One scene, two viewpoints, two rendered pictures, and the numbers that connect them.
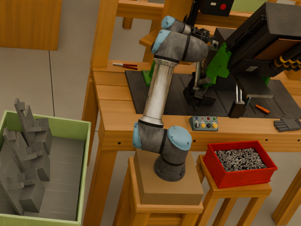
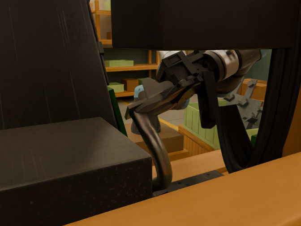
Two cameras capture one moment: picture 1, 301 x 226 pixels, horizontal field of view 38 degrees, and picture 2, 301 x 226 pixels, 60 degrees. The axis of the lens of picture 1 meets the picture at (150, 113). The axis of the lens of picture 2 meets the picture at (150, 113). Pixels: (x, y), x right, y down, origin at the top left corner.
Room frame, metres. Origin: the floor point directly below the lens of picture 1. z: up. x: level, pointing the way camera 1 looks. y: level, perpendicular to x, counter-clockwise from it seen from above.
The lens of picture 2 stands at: (2.75, -0.28, 1.36)
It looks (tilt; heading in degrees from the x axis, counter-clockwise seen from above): 15 degrees down; 173
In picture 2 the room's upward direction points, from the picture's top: straight up
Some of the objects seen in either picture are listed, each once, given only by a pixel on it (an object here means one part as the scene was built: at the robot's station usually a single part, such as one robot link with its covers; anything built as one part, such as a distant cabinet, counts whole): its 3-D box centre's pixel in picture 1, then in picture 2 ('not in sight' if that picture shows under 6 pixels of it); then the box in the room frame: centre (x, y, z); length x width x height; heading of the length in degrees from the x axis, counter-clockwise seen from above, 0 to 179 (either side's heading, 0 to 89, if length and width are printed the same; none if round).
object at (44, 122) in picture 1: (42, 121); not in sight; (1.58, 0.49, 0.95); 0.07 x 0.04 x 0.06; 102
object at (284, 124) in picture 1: (287, 123); not in sight; (2.17, -0.80, 0.91); 0.20 x 0.11 x 0.03; 121
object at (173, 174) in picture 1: (171, 162); (145, 120); (1.51, -0.16, 0.98); 0.15 x 0.15 x 0.10
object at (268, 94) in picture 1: (246, 76); not in sight; (2.24, -0.48, 1.11); 0.39 x 0.16 x 0.03; 22
